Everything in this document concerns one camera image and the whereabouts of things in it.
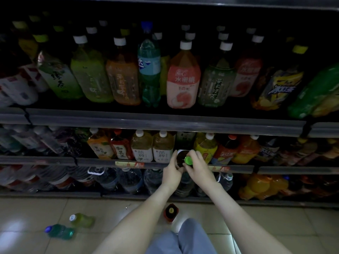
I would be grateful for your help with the person's right hand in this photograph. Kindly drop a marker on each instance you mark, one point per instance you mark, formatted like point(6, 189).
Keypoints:
point(202, 174)

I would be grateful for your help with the person's left hand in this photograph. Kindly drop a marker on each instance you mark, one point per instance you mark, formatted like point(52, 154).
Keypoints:
point(170, 174)

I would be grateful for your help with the green-capped dark bottle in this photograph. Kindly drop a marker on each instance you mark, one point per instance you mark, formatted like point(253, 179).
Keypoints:
point(182, 157)

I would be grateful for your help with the large dark plum drink bottle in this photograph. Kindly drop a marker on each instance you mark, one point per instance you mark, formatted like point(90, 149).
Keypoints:
point(170, 212)

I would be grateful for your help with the pack of orange soda bottles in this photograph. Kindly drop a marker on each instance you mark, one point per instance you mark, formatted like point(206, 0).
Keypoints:
point(259, 185)

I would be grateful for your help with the row of tea juice bottles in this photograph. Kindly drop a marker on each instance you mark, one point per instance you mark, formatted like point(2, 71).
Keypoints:
point(182, 81)

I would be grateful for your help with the green drink bottle white cap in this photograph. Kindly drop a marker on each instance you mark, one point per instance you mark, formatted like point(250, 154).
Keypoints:
point(82, 220)

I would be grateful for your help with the dark tea bottle yellow label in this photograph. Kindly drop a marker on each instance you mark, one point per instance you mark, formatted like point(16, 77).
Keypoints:
point(278, 89)

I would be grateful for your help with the blue-capped green bottle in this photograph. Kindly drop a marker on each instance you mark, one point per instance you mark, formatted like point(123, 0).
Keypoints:
point(59, 232)

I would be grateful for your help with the green soda bottle yellow cap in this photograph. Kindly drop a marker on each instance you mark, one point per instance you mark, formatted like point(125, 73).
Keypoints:
point(312, 97)

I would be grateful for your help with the pale green tea bottle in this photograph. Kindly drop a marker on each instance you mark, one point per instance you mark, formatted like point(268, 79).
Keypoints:
point(61, 79)

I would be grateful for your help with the person's left forearm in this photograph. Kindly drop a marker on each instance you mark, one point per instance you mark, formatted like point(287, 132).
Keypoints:
point(132, 222)

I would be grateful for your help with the person's right forearm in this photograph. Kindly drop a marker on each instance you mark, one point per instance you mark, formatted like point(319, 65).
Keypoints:
point(246, 222)

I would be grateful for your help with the person's grey trousers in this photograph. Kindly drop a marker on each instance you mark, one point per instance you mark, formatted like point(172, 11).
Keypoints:
point(190, 240)

